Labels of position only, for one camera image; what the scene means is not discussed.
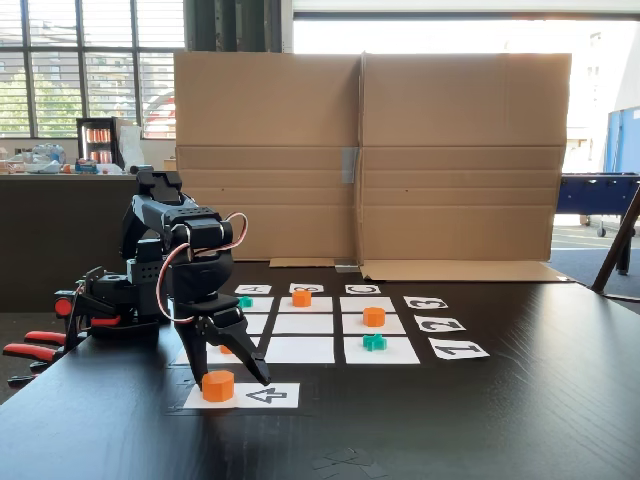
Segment white arrow paper sheet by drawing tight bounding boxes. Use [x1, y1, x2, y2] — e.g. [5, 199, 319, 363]
[182, 382, 301, 410]

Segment white paper bag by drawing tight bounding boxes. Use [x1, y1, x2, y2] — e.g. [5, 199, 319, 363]
[118, 124, 146, 174]

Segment dark counter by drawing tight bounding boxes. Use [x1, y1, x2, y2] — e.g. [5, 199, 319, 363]
[0, 172, 174, 314]

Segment black mini fridge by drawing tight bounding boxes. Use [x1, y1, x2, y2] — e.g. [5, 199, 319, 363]
[76, 116, 126, 171]

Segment grey tape strip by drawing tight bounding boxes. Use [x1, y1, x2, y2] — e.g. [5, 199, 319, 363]
[341, 147, 360, 185]

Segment paper sheet number 3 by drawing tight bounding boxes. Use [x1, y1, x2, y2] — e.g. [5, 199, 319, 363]
[402, 295, 450, 310]

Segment clear plastic bottles pack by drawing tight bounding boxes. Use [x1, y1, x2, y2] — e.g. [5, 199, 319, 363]
[32, 143, 66, 166]

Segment paper sheet number 2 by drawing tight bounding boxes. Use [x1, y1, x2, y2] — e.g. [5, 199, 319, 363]
[413, 315, 467, 333]

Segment paper sheet number 1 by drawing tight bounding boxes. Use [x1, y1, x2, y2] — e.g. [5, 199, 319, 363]
[427, 337, 490, 361]

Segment window with blinds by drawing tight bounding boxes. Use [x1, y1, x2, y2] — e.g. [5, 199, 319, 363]
[0, 0, 185, 140]

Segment dark green curtain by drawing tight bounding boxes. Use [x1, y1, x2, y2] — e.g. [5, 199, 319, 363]
[192, 0, 281, 54]

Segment brown cardboard screen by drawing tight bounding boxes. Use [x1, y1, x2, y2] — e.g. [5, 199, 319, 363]
[172, 49, 576, 284]

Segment blue foosball table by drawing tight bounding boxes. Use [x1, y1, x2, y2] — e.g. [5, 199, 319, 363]
[554, 172, 640, 239]

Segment dark wooden leg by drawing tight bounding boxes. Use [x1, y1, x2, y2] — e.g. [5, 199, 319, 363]
[591, 185, 640, 295]

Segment blue upright panel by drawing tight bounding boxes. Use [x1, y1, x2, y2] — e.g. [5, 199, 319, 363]
[603, 105, 640, 174]

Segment black clamp red handles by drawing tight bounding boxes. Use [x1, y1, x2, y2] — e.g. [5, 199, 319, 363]
[2, 289, 84, 389]
[89, 314, 161, 344]

